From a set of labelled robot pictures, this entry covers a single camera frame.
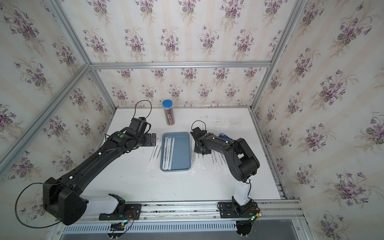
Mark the straw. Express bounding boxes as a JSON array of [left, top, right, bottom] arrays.
[[211, 151, 220, 172], [162, 137, 169, 171], [216, 153, 229, 174], [191, 144, 197, 175], [168, 137, 176, 171], [152, 146, 162, 168], [147, 146, 158, 171], [198, 154, 206, 169], [165, 137, 172, 171]]

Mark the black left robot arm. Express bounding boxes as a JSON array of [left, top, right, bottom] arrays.
[[43, 117, 154, 226]]

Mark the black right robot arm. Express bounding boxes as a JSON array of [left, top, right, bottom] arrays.
[[191, 127, 260, 215]]

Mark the blue storage tray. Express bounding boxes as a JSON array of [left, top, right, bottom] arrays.
[[160, 132, 192, 172]]

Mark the pencil tube with blue lid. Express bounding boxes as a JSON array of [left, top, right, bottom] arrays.
[[162, 100, 175, 126]]

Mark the vented metal strip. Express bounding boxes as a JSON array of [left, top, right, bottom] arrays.
[[63, 221, 237, 235]]

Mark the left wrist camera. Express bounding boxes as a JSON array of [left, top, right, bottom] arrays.
[[129, 117, 152, 134]]

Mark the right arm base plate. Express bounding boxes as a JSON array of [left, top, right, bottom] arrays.
[[217, 200, 262, 221]]

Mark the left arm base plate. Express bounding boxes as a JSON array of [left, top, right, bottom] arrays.
[[98, 204, 142, 221]]

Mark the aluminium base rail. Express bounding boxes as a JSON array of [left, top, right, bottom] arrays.
[[46, 200, 314, 240]]

